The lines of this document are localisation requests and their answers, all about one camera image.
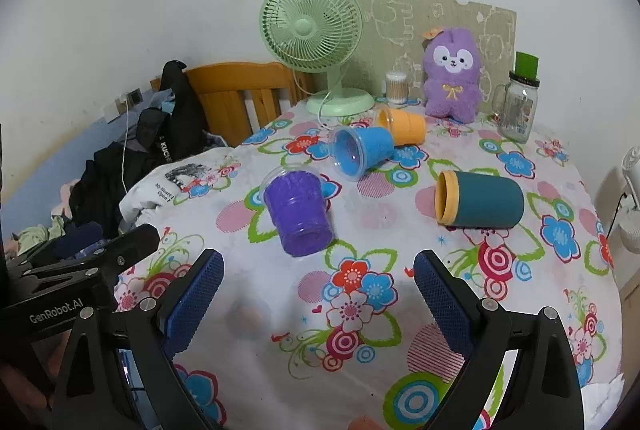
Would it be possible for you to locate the white appliance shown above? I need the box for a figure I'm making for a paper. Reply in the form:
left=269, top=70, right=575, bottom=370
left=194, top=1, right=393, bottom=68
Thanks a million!
left=612, top=145, right=640, bottom=256

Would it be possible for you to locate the floral tablecloth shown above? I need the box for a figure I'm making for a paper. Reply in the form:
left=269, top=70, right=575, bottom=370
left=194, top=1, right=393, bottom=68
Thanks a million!
left=114, top=97, right=626, bottom=430

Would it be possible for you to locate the glass jar mug black lid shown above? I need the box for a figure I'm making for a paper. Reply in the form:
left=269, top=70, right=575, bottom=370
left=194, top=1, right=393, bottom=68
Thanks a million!
left=492, top=70, right=541, bottom=144

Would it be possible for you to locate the elephant print board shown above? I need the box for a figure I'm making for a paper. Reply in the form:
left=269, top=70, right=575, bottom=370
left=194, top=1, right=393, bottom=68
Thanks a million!
left=355, top=0, right=518, bottom=116

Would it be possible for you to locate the wooden chair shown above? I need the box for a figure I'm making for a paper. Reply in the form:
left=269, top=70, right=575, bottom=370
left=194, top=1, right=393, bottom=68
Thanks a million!
left=150, top=61, right=316, bottom=148

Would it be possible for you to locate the green desk fan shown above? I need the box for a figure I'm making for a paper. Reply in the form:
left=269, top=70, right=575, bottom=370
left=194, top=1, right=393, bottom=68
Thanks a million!
left=259, top=0, right=376, bottom=117

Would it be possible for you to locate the purple plush toy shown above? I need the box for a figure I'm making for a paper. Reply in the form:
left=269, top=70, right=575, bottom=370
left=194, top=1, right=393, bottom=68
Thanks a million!
left=421, top=26, right=485, bottom=121

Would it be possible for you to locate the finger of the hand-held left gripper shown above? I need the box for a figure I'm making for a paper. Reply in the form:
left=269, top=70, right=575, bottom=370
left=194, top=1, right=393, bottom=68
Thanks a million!
left=22, top=224, right=161, bottom=284
left=7, top=222, right=105, bottom=269

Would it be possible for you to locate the purple plastic cup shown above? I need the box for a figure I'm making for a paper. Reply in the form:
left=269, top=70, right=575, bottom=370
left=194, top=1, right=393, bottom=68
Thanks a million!
left=260, top=169, right=335, bottom=258

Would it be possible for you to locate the white crumpled sheet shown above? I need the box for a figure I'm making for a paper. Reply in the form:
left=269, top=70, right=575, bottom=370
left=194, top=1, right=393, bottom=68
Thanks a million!
left=582, top=374, right=627, bottom=430

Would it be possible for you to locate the blue plastic cup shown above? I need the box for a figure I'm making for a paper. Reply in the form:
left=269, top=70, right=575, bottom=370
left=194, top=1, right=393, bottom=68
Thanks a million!
left=330, top=126, right=396, bottom=182

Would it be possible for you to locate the cotton swab jar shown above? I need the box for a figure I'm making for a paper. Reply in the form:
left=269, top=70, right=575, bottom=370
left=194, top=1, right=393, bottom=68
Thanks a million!
left=385, top=71, right=410, bottom=105

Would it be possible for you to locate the green cup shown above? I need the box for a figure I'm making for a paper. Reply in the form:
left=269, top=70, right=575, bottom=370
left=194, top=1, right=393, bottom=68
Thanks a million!
left=515, top=51, right=540, bottom=78

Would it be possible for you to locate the black jacket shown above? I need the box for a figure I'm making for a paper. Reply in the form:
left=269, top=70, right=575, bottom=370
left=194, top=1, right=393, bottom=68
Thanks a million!
left=69, top=60, right=211, bottom=240

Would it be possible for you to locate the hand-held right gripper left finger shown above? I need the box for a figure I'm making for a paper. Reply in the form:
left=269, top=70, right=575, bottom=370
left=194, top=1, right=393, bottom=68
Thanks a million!
left=50, top=249, right=224, bottom=430

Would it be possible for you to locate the teal cup with orange rim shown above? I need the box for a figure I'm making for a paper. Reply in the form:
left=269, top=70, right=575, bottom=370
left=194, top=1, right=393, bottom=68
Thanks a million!
left=434, top=170, right=525, bottom=229

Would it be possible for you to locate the orange plastic cup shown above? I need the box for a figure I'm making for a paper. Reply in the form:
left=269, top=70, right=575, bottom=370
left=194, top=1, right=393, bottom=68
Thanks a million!
left=375, top=105, right=427, bottom=147

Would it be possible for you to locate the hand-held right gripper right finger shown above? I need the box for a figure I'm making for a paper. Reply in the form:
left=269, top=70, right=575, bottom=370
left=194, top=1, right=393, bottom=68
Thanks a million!
left=413, top=249, right=586, bottom=430

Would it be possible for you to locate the white charging cable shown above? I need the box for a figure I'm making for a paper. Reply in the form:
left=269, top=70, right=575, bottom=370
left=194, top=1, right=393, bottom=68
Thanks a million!
left=120, top=99, right=133, bottom=193

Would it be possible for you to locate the white printed shirt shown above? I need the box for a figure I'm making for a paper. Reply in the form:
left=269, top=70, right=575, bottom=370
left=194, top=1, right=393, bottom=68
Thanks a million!
left=119, top=147, right=241, bottom=231

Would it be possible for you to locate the pile of clothes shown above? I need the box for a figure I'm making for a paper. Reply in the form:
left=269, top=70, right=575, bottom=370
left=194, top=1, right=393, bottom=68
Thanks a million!
left=10, top=180, right=83, bottom=257

